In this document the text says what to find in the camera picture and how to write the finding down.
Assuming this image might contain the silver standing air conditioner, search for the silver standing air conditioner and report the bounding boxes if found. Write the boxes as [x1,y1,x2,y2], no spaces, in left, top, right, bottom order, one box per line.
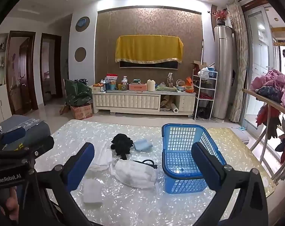
[212,25,235,122]

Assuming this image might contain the person's left hand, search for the person's left hand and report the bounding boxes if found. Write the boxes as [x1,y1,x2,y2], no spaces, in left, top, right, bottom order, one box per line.
[0,186,21,219]

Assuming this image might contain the plain round brown wall disc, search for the plain round brown wall disc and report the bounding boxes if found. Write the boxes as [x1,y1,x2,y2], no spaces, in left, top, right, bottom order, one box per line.
[74,47,87,62]

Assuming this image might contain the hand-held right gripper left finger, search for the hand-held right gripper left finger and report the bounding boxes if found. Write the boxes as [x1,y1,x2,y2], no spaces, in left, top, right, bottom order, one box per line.
[31,142,96,226]

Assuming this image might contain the blue plastic basket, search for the blue plastic basket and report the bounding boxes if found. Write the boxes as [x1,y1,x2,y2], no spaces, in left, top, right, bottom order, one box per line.
[161,123,227,194]

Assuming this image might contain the dark green bag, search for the dark green bag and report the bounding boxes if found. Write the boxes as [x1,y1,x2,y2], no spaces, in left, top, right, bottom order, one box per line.
[64,79,93,106]

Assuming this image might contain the wall-mounted black television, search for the wall-mounted black television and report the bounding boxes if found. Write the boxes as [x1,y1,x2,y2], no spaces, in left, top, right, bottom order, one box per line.
[119,60,178,70]

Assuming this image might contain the open brown cardboard box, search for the open brown cardboard box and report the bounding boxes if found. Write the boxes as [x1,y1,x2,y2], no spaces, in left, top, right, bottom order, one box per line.
[191,61,207,72]

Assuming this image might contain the red hanging garments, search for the red hanging garments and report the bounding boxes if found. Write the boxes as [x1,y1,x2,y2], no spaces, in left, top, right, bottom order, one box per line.
[255,105,282,139]

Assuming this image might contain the white metal shelf rack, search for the white metal shelf rack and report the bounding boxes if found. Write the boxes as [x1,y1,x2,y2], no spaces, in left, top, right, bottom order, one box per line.
[192,69,219,120]

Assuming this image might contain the pink clothing pile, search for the pink clothing pile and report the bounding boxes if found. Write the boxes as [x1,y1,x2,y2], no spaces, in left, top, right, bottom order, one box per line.
[249,69,285,107]

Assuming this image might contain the cream television cabinet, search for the cream television cabinet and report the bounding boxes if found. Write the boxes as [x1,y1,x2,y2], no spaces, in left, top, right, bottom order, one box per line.
[92,91,197,116]

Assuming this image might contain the green folded cloth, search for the green folded cloth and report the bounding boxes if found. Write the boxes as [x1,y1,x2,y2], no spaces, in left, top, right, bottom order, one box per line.
[155,85,178,91]

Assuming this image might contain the wooden drying rack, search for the wooden drying rack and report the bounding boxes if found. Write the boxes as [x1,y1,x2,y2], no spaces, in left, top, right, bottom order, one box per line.
[242,88,285,189]

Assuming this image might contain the round wall disc with blue plate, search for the round wall disc with blue plate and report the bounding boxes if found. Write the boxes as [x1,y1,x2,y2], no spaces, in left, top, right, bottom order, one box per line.
[75,16,90,32]

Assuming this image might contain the red and white snack bag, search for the red and white snack bag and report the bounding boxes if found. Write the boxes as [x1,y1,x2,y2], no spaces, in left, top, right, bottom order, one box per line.
[106,74,118,86]

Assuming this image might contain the white garment with black strap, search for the white garment with black strap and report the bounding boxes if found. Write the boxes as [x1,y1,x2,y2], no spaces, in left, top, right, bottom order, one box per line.
[112,159,158,189]

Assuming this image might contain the white cloth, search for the white cloth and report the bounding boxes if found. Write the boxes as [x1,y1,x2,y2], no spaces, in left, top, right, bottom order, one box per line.
[88,142,115,172]

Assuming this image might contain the cardboard box with red print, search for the cardboard box with red print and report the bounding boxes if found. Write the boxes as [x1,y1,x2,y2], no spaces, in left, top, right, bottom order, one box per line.
[69,103,93,120]

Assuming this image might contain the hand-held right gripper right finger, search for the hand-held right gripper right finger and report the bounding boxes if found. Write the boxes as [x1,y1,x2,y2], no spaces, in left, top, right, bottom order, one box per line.
[191,142,269,226]

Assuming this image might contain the glass sliding door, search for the glass sliding door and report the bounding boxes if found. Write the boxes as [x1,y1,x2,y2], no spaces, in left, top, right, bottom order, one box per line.
[245,3,278,130]

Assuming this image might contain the dark blue garment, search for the dark blue garment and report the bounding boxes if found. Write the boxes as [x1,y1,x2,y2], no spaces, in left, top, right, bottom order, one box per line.
[255,86,283,103]

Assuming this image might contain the small white towel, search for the small white towel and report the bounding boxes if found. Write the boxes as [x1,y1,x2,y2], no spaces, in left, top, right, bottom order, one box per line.
[82,178,103,205]

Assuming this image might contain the light blue cloth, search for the light blue cloth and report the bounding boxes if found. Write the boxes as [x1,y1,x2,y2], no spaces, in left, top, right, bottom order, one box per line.
[133,139,153,151]

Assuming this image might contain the white plastic bag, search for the white plastic bag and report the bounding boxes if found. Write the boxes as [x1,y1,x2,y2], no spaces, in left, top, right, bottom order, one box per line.
[198,67,213,79]

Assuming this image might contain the pink storage box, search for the pink storage box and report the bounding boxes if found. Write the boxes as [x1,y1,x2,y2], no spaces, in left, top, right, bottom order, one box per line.
[129,83,148,91]

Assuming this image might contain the brown wooden door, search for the brown wooden door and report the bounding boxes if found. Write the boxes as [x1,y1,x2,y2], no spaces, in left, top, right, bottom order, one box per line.
[6,31,38,115]

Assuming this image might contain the yellow television cover cloth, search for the yellow television cover cloth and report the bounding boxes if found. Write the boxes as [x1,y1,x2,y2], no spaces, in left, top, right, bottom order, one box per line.
[115,35,184,64]

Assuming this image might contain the black plush toy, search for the black plush toy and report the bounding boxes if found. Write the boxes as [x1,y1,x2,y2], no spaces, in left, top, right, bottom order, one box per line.
[111,133,134,160]

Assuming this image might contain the orange bag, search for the orange bag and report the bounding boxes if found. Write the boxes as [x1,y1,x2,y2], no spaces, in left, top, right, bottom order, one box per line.
[185,76,194,93]

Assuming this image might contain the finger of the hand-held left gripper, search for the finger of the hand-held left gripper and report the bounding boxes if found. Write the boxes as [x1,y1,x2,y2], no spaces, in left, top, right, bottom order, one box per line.
[23,135,55,157]
[0,127,27,146]

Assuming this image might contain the patterned beige curtain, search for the patterned beige curtain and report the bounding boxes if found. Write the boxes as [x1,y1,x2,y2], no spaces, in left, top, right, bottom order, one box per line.
[226,0,249,123]

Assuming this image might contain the vase with red flowers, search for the vase with red flowers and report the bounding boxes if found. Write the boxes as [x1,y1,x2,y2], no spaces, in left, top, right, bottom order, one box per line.
[211,8,229,27]

